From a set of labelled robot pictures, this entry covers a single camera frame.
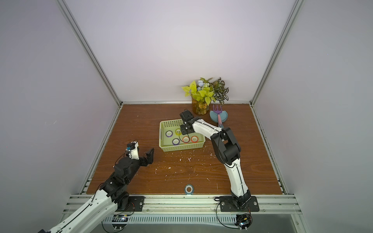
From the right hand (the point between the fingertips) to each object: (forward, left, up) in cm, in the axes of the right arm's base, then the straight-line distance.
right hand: (186, 126), depth 100 cm
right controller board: (-52, -31, -7) cm, 61 cm away
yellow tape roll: (-2, +6, -3) cm, 8 cm away
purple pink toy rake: (+9, -24, -3) cm, 26 cm away
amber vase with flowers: (+14, -13, +20) cm, 27 cm away
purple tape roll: (-4, +12, -3) cm, 13 cm away
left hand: (-22, +20, +8) cm, 31 cm away
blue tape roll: (-40, -3, -4) cm, 40 cm away
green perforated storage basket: (-8, +10, -4) cm, 14 cm away
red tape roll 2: (-8, -6, -4) cm, 11 cm away
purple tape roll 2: (-10, +7, -4) cm, 13 cm away
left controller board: (-55, +32, -8) cm, 64 cm away
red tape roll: (-8, 0, -4) cm, 9 cm away
